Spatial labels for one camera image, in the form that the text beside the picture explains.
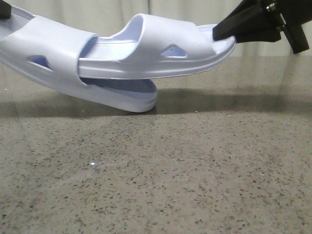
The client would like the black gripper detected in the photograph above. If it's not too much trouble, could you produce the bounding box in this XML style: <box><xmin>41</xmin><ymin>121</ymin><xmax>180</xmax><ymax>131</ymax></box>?
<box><xmin>213</xmin><ymin>0</ymin><xmax>312</xmax><ymax>54</ymax></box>

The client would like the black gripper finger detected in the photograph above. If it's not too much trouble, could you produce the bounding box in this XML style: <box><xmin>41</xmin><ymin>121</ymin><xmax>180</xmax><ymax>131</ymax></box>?
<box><xmin>0</xmin><ymin>0</ymin><xmax>12</xmax><ymax>19</ymax></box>

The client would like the light blue slipper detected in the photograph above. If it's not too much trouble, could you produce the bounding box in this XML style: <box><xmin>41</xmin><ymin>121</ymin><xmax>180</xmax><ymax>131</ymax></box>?
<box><xmin>78</xmin><ymin>14</ymin><xmax>236</xmax><ymax>79</ymax></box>
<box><xmin>0</xmin><ymin>5</ymin><xmax>157</xmax><ymax>113</ymax></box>

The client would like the beige background curtain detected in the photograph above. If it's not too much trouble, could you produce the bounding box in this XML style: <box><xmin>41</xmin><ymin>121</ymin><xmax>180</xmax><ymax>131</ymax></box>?
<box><xmin>0</xmin><ymin>0</ymin><xmax>312</xmax><ymax>58</ymax></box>

